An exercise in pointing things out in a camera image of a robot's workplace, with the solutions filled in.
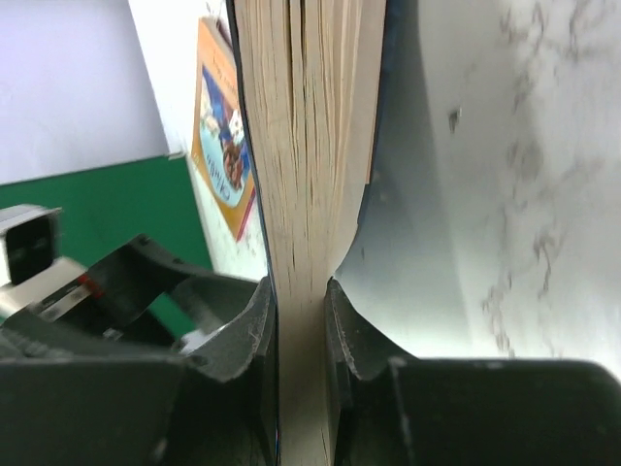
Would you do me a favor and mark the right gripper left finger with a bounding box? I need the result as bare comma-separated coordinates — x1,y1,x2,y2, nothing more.
1,281,276,465

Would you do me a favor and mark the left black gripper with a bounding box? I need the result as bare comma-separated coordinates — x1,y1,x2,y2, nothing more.
0,233,258,360

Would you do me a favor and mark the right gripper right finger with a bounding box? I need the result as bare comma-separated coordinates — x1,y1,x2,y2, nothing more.
324,281,620,465

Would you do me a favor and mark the tan illustrated book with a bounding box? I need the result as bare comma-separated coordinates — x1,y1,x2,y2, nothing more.
191,17,255,241

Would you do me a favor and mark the dark blue Nineteen Eighty-Four book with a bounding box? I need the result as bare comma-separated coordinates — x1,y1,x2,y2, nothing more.
227,1,404,465

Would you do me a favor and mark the green lever arch file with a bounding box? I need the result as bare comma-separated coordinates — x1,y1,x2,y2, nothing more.
1,157,210,324

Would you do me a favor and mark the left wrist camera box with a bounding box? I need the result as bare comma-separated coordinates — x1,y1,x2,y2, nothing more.
1,204,61,285

